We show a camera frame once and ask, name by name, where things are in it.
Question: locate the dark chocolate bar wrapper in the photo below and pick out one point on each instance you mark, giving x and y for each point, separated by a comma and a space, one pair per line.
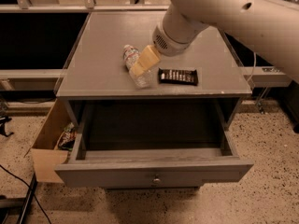
174, 76

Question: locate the open grey top drawer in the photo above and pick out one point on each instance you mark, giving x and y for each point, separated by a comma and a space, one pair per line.
124, 144

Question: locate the grey wooden nightstand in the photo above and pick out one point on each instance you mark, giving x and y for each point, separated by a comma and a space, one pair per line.
117, 61

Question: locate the snack bag in box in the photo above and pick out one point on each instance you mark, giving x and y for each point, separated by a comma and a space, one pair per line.
67, 139

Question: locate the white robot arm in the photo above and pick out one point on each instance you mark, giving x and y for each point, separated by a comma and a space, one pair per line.
269, 28

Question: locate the brown cardboard box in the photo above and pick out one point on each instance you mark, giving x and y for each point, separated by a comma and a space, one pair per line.
45, 152

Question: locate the black floor stand base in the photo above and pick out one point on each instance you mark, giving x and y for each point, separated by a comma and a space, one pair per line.
22, 205

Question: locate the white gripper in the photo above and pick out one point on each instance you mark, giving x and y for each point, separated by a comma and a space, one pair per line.
168, 46

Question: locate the clear plastic water bottle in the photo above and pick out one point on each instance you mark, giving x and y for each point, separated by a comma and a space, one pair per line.
140, 77

